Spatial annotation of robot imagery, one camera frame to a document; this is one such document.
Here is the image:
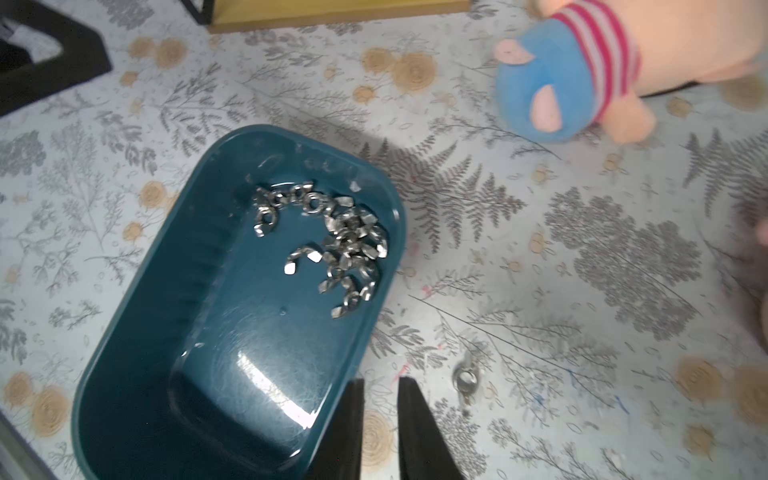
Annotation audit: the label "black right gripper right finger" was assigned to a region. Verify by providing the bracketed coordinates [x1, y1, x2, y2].
[397, 377, 463, 480]

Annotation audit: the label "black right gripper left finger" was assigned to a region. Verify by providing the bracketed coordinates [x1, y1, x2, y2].
[304, 379, 365, 480]

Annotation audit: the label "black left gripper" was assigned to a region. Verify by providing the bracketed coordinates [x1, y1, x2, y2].
[1, 1, 112, 116]

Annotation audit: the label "steel wing nut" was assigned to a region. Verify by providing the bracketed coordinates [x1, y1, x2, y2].
[452, 351, 481, 406]

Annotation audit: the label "teal plastic storage tray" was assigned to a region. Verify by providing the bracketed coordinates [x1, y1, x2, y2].
[72, 125, 407, 479]

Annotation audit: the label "pile of steel wing nuts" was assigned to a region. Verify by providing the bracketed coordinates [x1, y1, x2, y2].
[251, 180, 389, 319]

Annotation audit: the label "wooden three-tier shelf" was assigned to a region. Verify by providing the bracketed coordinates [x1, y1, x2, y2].
[181, 0, 471, 33]

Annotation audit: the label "floral table mat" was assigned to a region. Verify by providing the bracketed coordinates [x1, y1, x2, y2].
[1, 1, 767, 479]

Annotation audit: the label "pink pig plush red dress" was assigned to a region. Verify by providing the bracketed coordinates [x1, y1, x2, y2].
[755, 217, 768, 347]

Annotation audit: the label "peach pig plush blue trousers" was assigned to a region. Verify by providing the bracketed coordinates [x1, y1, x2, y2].
[494, 0, 767, 144]

